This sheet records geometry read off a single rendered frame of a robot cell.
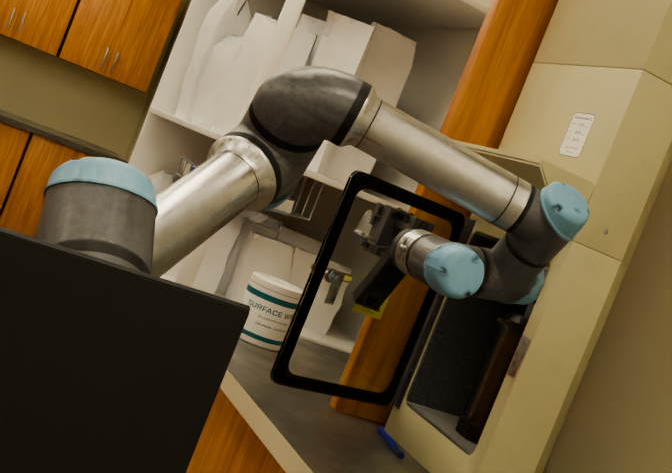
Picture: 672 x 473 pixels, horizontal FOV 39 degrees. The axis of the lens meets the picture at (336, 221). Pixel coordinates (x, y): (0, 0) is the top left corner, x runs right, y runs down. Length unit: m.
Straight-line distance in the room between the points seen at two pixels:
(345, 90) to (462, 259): 0.29
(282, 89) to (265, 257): 1.50
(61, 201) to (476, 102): 1.09
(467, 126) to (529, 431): 0.60
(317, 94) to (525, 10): 0.76
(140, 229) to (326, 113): 0.40
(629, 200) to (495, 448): 0.47
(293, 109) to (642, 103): 0.63
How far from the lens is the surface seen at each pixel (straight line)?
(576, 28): 1.85
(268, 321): 2.21
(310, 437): 1.66
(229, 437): 1.88
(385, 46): 2.95
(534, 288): 1.46
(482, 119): 1.92
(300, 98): 1.29
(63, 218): 0.97
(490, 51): 1.92
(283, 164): 1.34
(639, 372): 2.05
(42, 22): 6.52
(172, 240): 1.19
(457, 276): 1.36
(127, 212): 0.98
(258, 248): 2.77
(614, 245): 1.67
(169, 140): 3.62
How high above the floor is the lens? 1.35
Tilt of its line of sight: 2 degrees down
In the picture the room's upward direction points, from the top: 22 degrees clockwise
